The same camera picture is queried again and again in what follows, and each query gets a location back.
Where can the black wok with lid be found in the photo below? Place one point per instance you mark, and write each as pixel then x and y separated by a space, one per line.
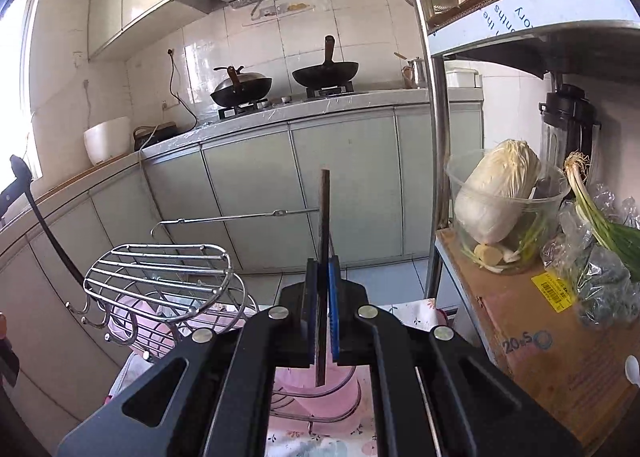
pixel 240 89

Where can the green onions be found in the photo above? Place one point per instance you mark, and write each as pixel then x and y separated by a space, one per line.
pixel 595 222

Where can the floral tablecloth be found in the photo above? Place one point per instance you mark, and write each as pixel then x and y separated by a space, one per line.
pixel 415 314

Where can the clear plastic tub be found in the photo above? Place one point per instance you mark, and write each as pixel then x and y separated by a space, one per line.
pixel 550 207

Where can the plastic bag of greens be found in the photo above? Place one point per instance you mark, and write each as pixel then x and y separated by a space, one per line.
pixel 600 287

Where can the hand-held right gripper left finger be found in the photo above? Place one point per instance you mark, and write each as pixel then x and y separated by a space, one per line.
pixel 316 317

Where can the window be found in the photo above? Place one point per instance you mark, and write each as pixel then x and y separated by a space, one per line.
pixel 15 62

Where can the black blender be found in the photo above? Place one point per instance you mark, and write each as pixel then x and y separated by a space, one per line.
pixel 567 112

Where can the pink plastic utensil holder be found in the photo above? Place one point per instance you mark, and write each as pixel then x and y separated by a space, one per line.
pixel 345 397

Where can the black countertop appliance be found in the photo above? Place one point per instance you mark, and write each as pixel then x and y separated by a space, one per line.
pixel 160 133

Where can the pale green lower cabinets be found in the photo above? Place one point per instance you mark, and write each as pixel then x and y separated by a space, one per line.
pixel 250 177

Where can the white rice cooker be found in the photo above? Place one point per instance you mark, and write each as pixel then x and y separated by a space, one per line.
pixel 107 139

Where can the steel kettle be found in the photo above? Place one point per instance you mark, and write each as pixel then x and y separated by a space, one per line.
pixel 419 73

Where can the brown cardboard shelf liner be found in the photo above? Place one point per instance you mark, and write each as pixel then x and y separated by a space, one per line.
pixel 550 362

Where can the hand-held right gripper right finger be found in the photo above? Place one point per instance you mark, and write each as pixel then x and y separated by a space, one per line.
pixel 334 317

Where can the brown wooden chopstick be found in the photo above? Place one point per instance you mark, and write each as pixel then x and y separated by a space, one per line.
pixel 324 212

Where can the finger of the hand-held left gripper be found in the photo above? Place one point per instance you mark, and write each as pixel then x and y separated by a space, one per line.
pixel 12 187

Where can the wooden cutting board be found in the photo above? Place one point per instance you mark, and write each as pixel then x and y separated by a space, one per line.
pixel 85 176

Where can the gas stove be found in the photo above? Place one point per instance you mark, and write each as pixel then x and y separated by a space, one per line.
pixel 285 99

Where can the steel shelf unit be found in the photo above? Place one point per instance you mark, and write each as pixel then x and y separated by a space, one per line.
pixel 437 137

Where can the clear wall shelf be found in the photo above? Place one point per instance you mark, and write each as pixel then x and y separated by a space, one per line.
pixel 280 12

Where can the ginger piece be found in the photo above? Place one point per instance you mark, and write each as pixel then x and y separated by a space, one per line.
pixel 487 254

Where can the black open wok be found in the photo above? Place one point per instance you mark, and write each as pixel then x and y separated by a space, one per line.
pixel 325 73

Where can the napa cabbage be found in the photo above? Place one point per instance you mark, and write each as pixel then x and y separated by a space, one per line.
pixel 500 177

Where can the white spoon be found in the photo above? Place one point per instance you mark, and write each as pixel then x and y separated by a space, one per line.
pixel 634 369

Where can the brown jar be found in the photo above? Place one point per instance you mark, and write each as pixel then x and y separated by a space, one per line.
pixel 406 78

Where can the white box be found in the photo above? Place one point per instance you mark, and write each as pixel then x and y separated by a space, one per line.
pixel 462 78

